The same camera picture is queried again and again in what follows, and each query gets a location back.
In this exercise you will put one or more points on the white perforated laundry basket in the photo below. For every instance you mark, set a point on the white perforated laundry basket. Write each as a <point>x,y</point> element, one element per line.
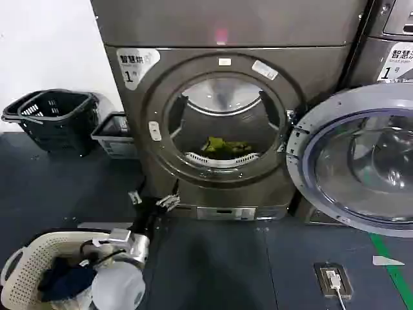
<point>29,258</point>

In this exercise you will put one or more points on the grey plastic crate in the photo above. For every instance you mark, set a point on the grey plastic crate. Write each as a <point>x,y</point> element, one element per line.
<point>111,142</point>

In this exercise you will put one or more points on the large black plastic basket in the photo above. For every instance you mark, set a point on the large black plastic basket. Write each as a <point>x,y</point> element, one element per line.
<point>64,129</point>

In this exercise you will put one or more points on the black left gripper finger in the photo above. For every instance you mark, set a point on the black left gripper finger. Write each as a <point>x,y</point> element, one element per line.
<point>135,197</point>
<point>168,201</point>

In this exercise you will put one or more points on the grey dryer with open drum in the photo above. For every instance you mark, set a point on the grey dryer with open drum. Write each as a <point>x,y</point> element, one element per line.
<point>226,113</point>

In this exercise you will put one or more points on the dark blue garment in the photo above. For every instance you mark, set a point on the dark blue garment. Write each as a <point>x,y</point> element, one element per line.
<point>69,277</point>

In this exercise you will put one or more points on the round glass dryer door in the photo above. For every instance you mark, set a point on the round glass dryer door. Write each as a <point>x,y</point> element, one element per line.
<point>358,161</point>

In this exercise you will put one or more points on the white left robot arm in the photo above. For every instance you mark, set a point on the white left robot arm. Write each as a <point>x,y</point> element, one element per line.
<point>117,285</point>

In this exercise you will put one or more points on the white number label sticker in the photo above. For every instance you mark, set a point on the white number label sticker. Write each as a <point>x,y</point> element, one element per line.
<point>395,63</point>
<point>134,69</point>

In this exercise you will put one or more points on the green garment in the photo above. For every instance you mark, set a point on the green garment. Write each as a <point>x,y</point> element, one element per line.
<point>222,147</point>

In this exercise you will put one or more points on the metal floor socket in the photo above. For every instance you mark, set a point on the metal floor socket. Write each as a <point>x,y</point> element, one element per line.
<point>322,284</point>

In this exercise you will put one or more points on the grey dryer beside door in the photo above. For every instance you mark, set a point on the grey dryer beside door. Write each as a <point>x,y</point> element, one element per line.
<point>387,26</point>

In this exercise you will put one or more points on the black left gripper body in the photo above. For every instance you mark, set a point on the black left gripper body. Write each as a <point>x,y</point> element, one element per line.
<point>146,218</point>

